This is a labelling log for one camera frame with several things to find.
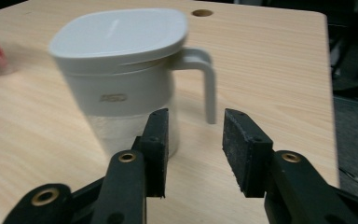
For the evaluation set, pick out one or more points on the black metal stand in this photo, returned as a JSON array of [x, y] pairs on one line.
[[354, 84]]

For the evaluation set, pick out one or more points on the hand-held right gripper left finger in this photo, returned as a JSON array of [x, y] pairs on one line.
[[157, 149]]

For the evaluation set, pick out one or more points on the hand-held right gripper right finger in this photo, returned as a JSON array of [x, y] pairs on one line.
[[248, 155]]

